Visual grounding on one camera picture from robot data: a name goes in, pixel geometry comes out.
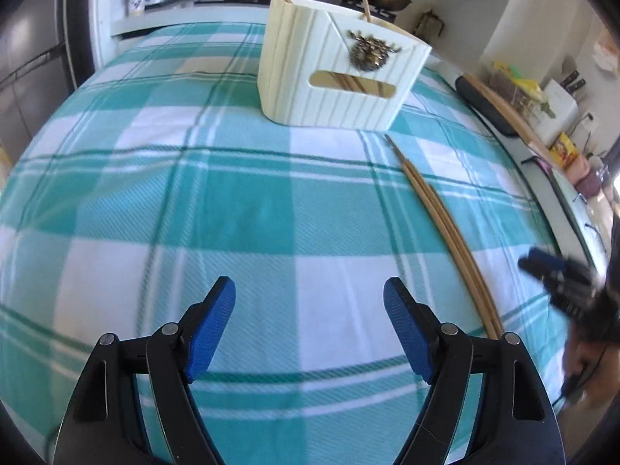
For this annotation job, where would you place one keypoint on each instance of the black oblong pad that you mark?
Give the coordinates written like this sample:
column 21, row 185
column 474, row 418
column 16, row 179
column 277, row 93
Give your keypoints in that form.
column 484, row 106

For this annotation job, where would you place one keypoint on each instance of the white knife block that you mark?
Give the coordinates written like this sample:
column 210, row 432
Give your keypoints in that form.
column 557, row 109

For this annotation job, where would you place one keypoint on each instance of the grey refrigerator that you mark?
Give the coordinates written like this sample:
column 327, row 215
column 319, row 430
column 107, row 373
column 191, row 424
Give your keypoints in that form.
column 34, row 34

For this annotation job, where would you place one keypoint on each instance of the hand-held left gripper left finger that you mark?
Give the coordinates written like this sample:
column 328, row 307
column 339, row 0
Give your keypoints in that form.
column 210, row 332

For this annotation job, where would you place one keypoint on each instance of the wooden cutting board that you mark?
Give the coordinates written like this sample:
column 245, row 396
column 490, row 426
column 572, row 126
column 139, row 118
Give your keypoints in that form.
column 520, row 123

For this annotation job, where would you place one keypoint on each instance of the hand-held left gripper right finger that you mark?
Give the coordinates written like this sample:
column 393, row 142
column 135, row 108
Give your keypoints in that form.
column 409, row 332

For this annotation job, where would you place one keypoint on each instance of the glass pitcher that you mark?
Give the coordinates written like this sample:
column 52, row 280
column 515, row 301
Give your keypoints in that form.
column 428, row 26

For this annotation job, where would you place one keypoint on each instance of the hanging printed bag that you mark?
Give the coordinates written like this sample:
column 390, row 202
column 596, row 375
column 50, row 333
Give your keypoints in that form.
column 606, row 53

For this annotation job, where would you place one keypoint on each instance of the yellow plastic bag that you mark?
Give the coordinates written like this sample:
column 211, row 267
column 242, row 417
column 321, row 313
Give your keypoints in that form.
column 520, row 82

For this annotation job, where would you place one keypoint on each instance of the teal checked tablecloth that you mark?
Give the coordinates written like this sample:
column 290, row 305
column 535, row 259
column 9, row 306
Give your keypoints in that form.
column 145, row 203

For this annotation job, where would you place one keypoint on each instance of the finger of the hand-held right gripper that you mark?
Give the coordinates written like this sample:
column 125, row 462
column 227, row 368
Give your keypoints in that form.
column 542, row 259
column 574, row 281

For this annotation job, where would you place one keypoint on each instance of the person's right hand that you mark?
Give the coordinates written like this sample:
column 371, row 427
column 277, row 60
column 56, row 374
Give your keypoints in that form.
column 588, row 368

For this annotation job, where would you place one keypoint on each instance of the cream utensil holder box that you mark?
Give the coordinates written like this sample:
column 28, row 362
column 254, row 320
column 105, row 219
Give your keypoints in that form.
column 310, row 58

